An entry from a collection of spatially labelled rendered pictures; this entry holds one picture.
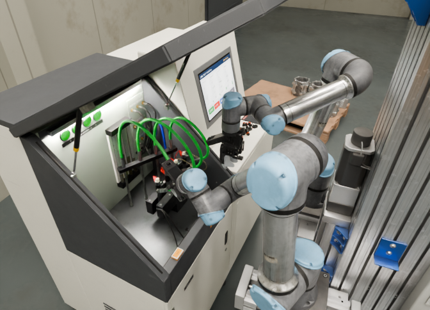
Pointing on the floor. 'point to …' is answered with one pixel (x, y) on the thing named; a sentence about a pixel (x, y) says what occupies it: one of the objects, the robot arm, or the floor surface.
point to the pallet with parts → (278, 94)
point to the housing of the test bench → (47, 225)
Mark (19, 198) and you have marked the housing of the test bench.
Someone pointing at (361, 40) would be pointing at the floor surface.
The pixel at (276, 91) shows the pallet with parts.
